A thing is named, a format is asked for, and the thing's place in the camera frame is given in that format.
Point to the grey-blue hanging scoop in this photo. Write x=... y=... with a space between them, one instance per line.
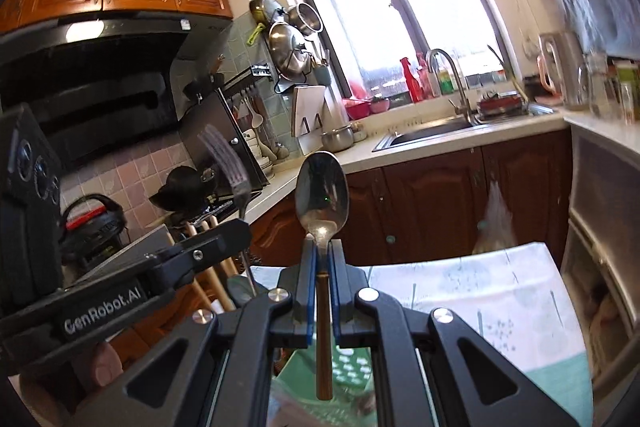
x=322 y=76

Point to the glass pitcher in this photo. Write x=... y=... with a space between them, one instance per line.
x=600 y=87

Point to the black gas stove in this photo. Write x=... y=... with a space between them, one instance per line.
x=247 y=197

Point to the red pot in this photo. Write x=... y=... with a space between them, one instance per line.
x=500 y=106

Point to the steel faucet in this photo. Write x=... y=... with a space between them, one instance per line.
x=457 y=82

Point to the grey disinfection cabinet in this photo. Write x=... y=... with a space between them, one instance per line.
x=600 y=187

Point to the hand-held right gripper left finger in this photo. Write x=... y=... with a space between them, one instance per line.
x=311 y=302

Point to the person's left hand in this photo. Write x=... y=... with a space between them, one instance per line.
x=102 y=367

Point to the hanging steel lid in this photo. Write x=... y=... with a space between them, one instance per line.
x=287 y=52

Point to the hanging steel saucepan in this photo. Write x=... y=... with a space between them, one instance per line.
x=305 y=19

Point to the black wok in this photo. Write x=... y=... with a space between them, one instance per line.
x=182 y=189

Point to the row of condiment bottles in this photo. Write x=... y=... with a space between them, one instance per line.
x=627 y=92

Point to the steel fork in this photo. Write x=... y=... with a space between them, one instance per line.
x=235 y=177

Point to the steel spoon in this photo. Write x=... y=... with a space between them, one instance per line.
x=322 y=192

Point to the steel sink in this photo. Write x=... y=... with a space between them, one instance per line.
x=430 y=132

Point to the brown wooden base cabinets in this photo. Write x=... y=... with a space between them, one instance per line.
x=425 y=197

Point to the window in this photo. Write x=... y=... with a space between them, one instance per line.
x=400 y=7

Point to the large pink bowl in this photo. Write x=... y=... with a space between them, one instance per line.
x=358 y=109

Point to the green dish soap bottle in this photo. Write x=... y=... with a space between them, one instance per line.
x=444 y=82

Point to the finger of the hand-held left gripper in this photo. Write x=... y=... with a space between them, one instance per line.
x=220 y=239

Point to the red spray bottle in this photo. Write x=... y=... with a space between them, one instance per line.
x=411 y=82

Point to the white cutting board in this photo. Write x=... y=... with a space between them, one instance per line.
x=309 y=107

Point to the black upright splash board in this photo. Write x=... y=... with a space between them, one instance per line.
x=205 y=127

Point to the white plastic bag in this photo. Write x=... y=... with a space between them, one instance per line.
x=495 y=227

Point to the green plant stalk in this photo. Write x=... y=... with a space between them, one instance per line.
x=505 y=69

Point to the white hanging ladle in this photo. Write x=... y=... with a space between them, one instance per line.
x=256 y=118

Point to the steel pot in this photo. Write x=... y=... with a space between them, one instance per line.
x=337 y=139

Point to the row of small jars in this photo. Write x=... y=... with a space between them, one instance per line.
x=482 y=79

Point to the pink soap bottle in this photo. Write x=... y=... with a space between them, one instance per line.
x=426 y=79

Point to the metal wall rack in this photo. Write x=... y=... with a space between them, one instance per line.
x=250 y=74

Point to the stack of white bowls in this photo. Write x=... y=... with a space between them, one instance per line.
x=259 y=152

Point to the black range hood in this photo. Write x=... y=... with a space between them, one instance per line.
x=100 y=82

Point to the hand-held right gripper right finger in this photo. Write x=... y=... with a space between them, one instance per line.
x=335 y=302

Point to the hanging brass pan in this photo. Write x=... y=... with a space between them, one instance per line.
x=257 y=9

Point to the stainless steel splash guard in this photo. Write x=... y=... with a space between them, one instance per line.
x=130 y=252

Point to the small pink bowl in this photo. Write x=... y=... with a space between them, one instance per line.
x=379 y=105

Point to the green plastic utensil holder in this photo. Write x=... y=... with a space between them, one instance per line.
x=295 y=372

